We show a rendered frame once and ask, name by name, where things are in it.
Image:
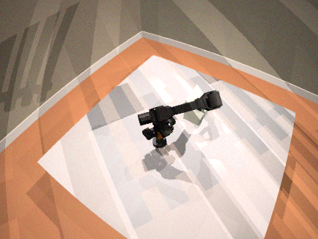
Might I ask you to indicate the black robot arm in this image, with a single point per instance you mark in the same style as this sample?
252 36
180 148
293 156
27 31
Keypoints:
209 101

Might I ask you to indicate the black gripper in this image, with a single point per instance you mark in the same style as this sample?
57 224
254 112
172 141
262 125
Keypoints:
151 133

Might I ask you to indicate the dark grey stepped pedestal with shaft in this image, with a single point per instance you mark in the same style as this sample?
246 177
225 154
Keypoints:
159 143

